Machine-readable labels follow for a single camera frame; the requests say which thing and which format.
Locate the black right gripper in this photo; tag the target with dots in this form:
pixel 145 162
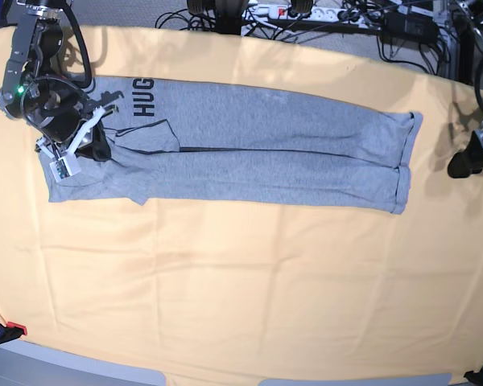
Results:
pixel 54 107

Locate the grey t-shirt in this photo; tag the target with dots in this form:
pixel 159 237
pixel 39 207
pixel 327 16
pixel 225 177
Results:
pixel 193 140

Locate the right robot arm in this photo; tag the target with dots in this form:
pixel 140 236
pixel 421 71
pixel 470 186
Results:
pixel 37 40

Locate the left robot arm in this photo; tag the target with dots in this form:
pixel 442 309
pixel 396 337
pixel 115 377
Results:
pixel 473 13

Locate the black power adapter box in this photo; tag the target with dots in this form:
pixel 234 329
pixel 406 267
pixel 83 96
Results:
pixel 409 26

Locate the white power strip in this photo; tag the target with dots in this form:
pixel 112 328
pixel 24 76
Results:
pixel 281 16

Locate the yellow tablecloth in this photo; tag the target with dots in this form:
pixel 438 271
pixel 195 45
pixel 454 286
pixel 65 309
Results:
pixel 233 293

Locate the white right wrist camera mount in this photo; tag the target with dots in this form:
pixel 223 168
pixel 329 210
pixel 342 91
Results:
pixel 59 161

